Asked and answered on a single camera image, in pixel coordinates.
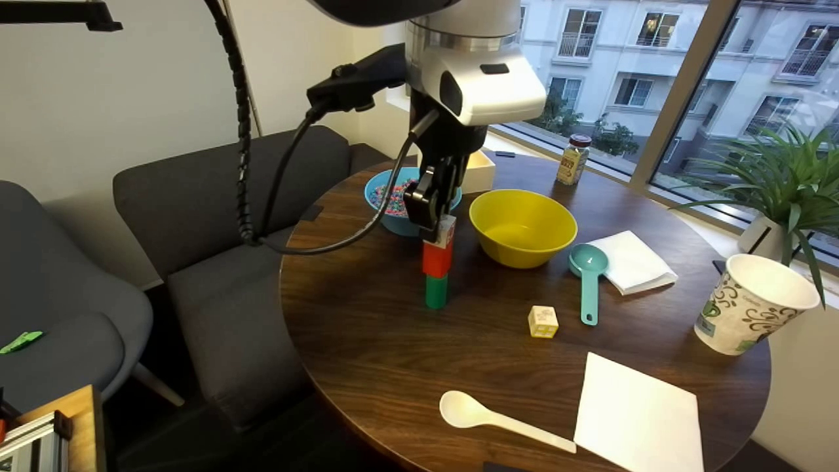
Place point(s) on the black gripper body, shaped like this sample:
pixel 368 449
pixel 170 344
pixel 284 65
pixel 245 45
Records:
pixel 441 137

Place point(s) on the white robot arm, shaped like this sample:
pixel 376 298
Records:
pixel 462 69

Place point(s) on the blue bowl with candies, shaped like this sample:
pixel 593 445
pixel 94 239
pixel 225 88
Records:
pixel 386 193

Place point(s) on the white paper sheet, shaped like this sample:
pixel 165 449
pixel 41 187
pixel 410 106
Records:
pixel 639 420

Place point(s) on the potted green plant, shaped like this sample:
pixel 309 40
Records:
pixel 790 180

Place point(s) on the teal measuring scoop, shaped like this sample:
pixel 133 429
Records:
pixel 589 264

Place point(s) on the glass jar with label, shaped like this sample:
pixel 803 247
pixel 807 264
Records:
pixel 574 161

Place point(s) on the aluminium frame cart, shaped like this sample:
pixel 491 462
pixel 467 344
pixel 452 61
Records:
pixel 62 436

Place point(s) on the patterned paper cup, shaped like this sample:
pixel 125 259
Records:
pixel 755 301

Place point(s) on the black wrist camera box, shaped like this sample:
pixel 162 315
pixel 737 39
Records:
pixel 355 86

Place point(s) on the green cylinder block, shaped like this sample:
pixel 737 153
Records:
pixel 437 292

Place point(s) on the white number cube block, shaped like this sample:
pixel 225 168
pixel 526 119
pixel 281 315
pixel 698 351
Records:
pixel 446 231

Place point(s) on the white plastic spoon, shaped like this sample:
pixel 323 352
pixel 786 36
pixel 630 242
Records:
pixel 462 410

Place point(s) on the white wooden box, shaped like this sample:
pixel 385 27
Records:
pixel 481 174

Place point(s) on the yellowish cube block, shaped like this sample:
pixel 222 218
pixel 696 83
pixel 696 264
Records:
pixel 542 321

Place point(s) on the grey armchair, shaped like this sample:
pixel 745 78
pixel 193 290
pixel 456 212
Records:
pixel 94 327

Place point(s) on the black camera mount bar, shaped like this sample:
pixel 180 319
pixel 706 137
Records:
pixel 94 15

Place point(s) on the yellow bowl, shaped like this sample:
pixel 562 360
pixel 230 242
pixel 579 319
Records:
pixel 521 229

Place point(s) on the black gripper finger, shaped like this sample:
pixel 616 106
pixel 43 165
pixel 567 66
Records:
pixel 449 174
pixel 418 201

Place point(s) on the folded white napkin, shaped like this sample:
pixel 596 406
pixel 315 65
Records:
pixel 634 267

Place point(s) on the dark grey sofa bench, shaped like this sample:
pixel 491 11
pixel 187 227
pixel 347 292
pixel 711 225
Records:
pixel 183 212

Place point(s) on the orange rectangular block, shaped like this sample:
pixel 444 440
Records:
pixel 437 260

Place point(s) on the round wooden table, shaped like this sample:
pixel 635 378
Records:
pixel 382 357

